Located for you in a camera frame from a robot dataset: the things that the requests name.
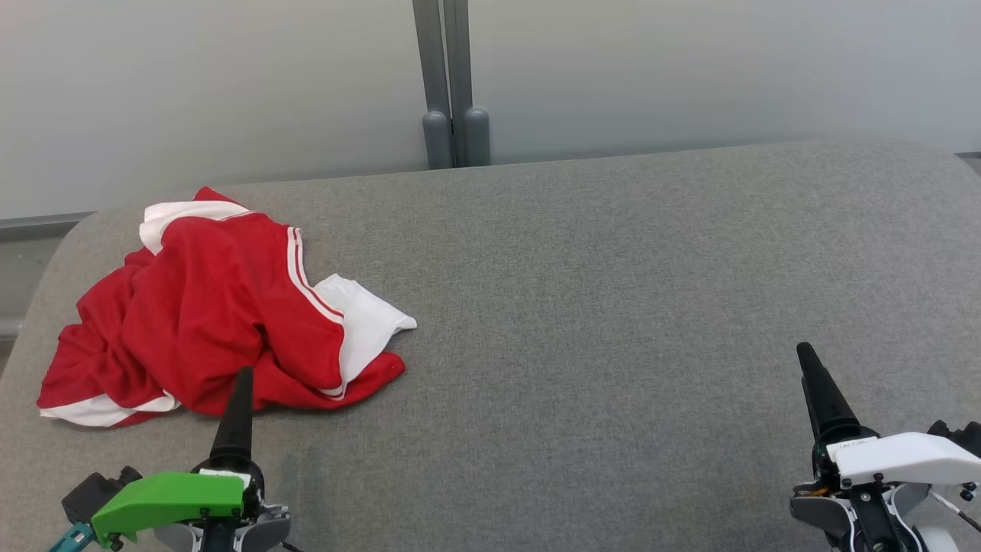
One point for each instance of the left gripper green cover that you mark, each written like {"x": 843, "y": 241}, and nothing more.
{"x": 176, "y": 498}

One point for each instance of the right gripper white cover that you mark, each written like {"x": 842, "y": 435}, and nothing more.
{"x": 897, "y": 460}

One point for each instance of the red jersey with white stripes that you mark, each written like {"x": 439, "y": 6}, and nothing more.
{"x": 230, "y": 314}

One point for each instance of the grey fabric sofa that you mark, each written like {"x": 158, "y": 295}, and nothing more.
{"x": 575, "y": 307}

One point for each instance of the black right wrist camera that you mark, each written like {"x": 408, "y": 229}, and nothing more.
{"x": 958, "y": 437}

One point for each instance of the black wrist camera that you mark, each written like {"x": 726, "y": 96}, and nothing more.
{"x": 958, "y": 437}
{"x": 92, "y": 494}

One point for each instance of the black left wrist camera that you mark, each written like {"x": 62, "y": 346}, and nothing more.
{"x": 92, "y": 494}

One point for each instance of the grey wall baseboard rail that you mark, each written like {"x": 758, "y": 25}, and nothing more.
{"x": 38, "y": 226}
{"x": 972, "y": 157}

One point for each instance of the grey door frame post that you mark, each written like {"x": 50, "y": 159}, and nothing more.
{"x": 466, "y": 69}
{"x": 429, "y": 69}

